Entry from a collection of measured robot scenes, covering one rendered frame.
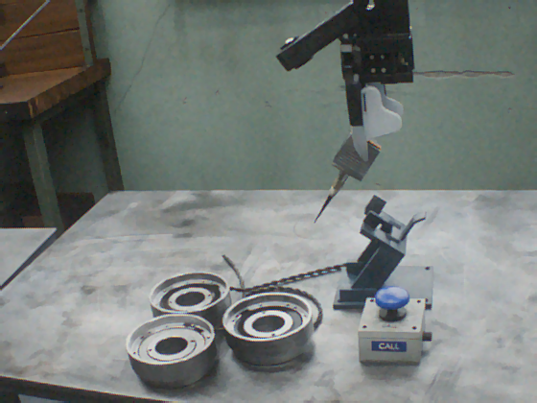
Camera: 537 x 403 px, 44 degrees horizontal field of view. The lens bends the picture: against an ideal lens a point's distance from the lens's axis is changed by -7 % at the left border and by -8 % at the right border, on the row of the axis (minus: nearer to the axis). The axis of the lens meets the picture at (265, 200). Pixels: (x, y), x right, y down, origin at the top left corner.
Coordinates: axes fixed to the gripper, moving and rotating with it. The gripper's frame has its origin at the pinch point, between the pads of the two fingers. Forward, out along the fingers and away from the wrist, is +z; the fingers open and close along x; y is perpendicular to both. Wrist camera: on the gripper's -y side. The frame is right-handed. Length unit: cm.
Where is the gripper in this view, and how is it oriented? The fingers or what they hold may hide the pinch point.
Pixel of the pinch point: (360, 146)
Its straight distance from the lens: 85.7
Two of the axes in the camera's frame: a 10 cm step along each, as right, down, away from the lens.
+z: 1.2, 9.1, 3.9
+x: 2.2, -4.0, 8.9
